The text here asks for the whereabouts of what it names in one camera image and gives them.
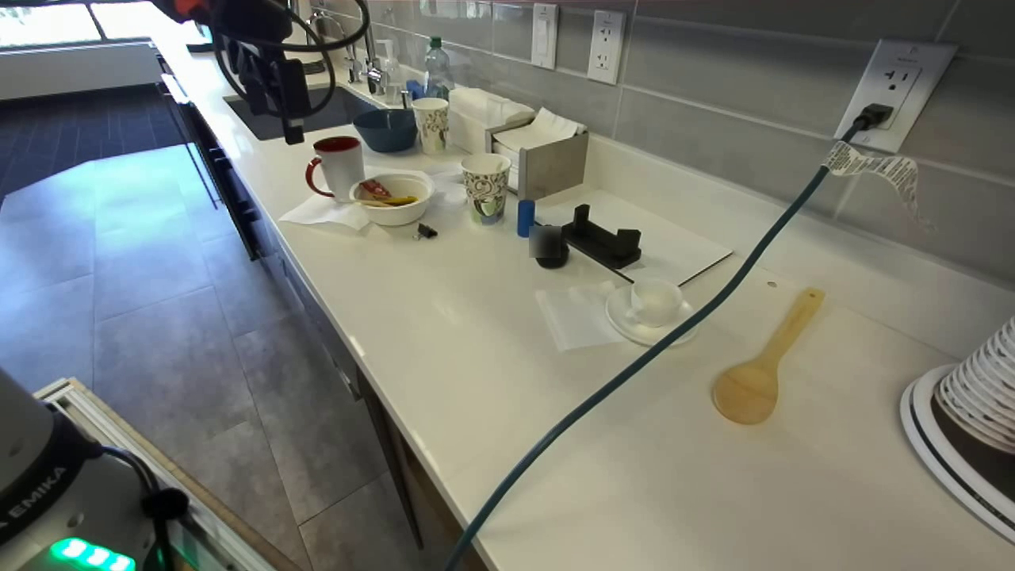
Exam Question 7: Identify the metal napkin holder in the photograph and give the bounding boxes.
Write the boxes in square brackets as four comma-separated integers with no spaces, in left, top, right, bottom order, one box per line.
[493,104,593,203]

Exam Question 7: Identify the white bowl with food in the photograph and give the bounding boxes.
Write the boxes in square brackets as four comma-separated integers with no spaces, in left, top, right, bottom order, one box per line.
[345,168,437,233]

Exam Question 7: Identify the white metal cart frame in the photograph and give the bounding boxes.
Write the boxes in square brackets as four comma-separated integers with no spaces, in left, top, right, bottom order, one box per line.
[35,378,305,571]

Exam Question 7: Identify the small black bottle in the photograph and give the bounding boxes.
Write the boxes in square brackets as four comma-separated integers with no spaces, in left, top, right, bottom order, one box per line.
[531,222,574,274]

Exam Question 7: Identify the white mug red inside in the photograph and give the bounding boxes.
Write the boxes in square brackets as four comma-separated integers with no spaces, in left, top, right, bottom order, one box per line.
[302,135,368,207]

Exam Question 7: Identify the white plate stack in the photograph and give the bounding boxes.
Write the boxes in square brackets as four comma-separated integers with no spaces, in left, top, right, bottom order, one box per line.
[898,362,1015,548]

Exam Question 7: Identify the clear tape piece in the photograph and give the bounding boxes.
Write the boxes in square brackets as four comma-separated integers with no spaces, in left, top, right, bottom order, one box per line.
[822,139,919,210]

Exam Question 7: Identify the white paper towel stack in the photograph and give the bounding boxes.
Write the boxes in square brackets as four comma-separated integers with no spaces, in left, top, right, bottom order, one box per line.
[448,84,539,156]

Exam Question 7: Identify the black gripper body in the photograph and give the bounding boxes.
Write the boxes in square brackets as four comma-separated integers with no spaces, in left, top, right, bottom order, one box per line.
[233,34,318,123]

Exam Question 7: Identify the wooden spoon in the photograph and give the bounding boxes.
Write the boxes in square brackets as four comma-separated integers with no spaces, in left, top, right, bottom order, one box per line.
[708,287,828,430]

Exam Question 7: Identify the teal power cable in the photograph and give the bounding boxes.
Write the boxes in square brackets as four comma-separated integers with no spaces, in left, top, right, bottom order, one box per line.
[440,102,898,571]

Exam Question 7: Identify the blue bowl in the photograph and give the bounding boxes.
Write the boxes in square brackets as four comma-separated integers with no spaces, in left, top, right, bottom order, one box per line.
[354,104,422,156]

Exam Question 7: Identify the grey robot base green light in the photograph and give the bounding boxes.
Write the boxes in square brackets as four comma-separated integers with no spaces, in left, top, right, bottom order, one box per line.
[0,368,145,571]

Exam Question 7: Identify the white saucer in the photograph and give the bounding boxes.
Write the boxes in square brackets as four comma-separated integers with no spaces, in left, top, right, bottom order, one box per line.
[604,277,697,349]

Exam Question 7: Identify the white wall switch plate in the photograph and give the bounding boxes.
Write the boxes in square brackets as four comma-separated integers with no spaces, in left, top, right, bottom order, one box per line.
[528,0,563,73]

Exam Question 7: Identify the dark floor mat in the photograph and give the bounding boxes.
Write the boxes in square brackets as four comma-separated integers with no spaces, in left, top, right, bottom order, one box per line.
[0,86,216,203]

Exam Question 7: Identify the clear bottle green cap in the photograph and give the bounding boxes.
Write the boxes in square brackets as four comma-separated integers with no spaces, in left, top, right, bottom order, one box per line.
[422,34,458,104]

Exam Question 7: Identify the white wall outlet with plug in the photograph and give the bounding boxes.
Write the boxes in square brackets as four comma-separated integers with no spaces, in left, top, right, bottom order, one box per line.
[834,38,960,156]

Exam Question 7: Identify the thin metal stick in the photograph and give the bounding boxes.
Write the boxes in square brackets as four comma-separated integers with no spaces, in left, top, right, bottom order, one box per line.
[605,249,741,291]

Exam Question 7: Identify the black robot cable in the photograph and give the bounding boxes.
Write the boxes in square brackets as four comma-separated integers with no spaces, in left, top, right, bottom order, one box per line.
[209,0,374,109]

